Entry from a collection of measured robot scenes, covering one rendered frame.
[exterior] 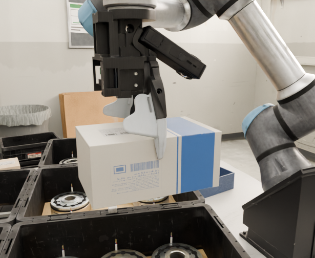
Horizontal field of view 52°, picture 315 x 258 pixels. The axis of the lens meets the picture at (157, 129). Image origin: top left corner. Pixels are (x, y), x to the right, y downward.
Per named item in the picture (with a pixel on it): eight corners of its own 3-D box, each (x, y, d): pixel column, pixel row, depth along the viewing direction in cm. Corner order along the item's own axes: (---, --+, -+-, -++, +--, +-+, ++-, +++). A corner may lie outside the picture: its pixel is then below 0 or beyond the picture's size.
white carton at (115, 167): (184, 162, 61) (185, 116, 59) (218, 186, 51) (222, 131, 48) (78, 177, 54) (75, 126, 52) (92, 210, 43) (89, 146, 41)
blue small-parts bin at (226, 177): (208, 176, 143) (209, 162, 141) (233, 188, 131) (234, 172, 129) (172, 187, 132) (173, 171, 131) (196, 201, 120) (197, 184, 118)
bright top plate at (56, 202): (89, 192, 92) (89, 190, 92) (88, 209, 82) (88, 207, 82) (54, 194, 91) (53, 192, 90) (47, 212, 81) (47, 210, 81)
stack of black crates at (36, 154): (61, 183, 271) (57, 130, 260) (66, 200, 241) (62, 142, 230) (6, 191, 256) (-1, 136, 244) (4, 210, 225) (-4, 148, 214)
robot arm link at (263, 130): (265, 163, 100) (247, 126, 106) (305, 143, 93) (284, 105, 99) (248, 159, 91) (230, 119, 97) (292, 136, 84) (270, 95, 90)
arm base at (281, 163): (300, 186, 96) (285, 157, 101) (330, 167, 83) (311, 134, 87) (256, 198, 93) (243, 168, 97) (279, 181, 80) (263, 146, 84)
